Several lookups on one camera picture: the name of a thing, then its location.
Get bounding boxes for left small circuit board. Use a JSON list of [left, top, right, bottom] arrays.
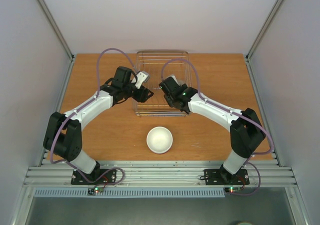
[[87, 187, 104, 196]]

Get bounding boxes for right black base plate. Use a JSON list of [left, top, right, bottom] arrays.
[[202, 169, 250, 186]]

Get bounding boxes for chrome wire dish rack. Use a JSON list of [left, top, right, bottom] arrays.
[[133, 50, 192, 117]]

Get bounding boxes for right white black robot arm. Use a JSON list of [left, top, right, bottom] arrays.
[[159, 75, 266, 185]]

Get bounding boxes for grey slotted cable duct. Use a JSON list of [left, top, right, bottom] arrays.
[[34, 187, 225, 199]]

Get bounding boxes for small circuit board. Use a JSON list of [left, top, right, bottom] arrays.
[[87, 187, 104, 196], [224, 186, 244, 194]]

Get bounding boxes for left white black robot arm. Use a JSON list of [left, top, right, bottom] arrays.
[[43, 66, 153, 184]]

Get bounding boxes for white ceramic bowl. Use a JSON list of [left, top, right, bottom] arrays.
[[146, 126, 173, 154]]

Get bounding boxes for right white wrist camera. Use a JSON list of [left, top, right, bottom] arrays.
[[172, 75, 185, 86]]

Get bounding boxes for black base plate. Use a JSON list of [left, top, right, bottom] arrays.
[[202, 169, 250, 186], [70, 167, 117, 185]]

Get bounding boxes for right small circuit board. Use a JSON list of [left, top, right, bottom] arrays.
[[224, 186, 244, 194]]

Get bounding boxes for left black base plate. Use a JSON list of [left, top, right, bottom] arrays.
[[70, 167, 117, 185]]

